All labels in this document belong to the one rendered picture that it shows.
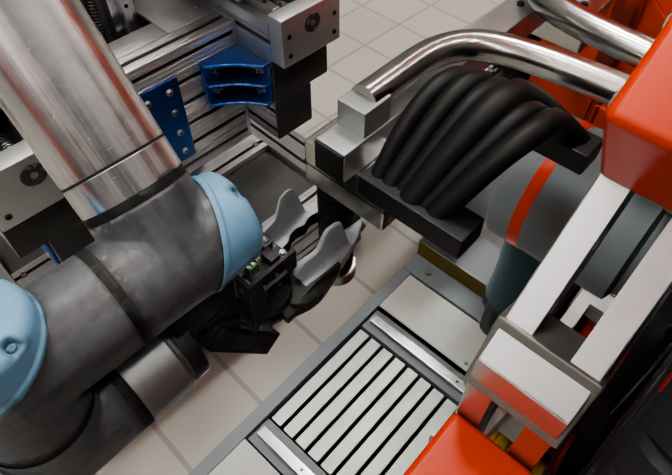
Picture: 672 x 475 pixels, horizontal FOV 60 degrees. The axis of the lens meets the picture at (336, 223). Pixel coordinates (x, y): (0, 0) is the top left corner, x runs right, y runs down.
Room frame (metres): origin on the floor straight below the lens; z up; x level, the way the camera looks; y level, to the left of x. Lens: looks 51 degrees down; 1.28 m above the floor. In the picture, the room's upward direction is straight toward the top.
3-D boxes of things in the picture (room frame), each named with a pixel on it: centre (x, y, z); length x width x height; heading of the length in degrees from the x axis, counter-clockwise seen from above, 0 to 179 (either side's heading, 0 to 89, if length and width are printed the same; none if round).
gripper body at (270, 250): (0.27, 0.09, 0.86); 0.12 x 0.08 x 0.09; 137
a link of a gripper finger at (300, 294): (0.29, 0.04, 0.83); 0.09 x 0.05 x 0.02; 129
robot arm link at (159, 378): (0.21, 0.15, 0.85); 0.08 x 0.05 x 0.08; 47
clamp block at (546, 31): (0.60, -0.25, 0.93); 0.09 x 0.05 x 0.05; 47
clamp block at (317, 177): (0.35, -0.02, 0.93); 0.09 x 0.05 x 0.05; 47
